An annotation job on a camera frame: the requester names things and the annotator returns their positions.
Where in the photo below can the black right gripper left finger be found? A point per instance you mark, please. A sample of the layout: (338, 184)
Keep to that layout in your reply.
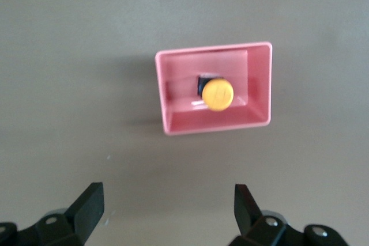
(82, 214)

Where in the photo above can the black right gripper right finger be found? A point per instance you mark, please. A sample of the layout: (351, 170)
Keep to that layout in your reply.
(259, 223)

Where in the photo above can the yellow push button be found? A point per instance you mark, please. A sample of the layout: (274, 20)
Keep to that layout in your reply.
(216, 93)

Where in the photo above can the pink plastic bin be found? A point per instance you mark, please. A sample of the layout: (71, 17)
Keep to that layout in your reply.
(214, 88)

